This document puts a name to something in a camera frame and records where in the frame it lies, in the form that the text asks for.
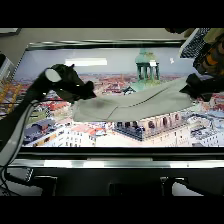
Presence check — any olive garment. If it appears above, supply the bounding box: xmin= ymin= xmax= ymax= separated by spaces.
xmin=202 ymin=28 xmax=224 ymax=45

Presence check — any silver frame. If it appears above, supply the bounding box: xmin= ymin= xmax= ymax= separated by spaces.
xmin=0 ymin=153 xmax=224 ymax=196

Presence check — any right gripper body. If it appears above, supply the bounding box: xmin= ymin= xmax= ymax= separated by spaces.
xmin=181 ymin=73 xmax=215 ymax=103

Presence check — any grey garment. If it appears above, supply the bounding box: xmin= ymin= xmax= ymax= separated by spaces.
xmin=71 ymin=76 xmax=195 ymax=123

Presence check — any black cable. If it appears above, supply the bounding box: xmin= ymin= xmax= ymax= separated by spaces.
xmin=0 ymin=99 xmax=36 ymax=196

